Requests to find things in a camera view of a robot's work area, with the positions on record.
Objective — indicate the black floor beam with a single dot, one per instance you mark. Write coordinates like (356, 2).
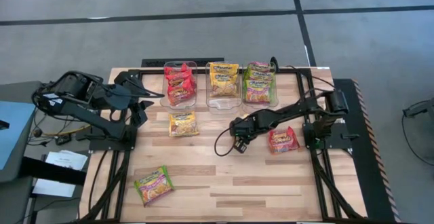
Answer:
(51, 173)

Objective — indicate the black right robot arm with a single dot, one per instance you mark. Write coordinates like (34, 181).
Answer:
(295, 110)

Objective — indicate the grey desk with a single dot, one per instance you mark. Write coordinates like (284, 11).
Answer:
(17, 91)

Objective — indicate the black striped-edge floor mat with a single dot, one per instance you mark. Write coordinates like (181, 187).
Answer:
(369, 183)

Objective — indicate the small black device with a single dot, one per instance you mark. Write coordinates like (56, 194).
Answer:
(4, 125)

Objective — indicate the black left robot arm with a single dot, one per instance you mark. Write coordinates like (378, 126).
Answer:
(84, 115)

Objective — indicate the clear plastic bin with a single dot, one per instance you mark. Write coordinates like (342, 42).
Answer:
(223, 105)
(162, 102)
(261, 106)

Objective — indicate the blue desk mat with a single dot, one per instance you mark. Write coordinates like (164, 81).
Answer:
(17, 132)

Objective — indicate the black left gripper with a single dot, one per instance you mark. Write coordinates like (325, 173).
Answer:
(135, 115)

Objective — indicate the black power adapter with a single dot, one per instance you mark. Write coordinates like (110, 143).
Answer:
(63, 139)

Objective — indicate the black aluminium table frame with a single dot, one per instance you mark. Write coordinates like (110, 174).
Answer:
(288, 71)

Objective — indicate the white paper sheet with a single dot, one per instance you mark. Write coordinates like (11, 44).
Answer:
(54, 187)
(68, 161)

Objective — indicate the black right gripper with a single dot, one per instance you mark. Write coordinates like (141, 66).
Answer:
(242, 129)

